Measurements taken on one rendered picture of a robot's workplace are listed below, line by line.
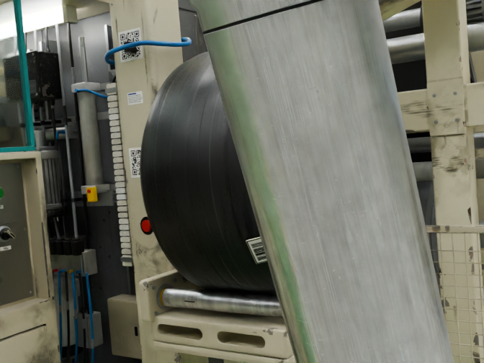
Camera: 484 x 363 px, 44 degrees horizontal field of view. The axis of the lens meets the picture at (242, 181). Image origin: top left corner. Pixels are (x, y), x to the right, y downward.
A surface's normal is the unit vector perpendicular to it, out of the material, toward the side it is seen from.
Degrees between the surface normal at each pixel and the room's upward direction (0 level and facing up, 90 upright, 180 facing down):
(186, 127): 70
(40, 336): 90
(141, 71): 90
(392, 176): 93
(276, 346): 90
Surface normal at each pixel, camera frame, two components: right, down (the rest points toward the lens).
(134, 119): -0.54, 0.09
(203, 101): -0.51, -0.44
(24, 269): 0.84, -0.04
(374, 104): 0.56, 0.05
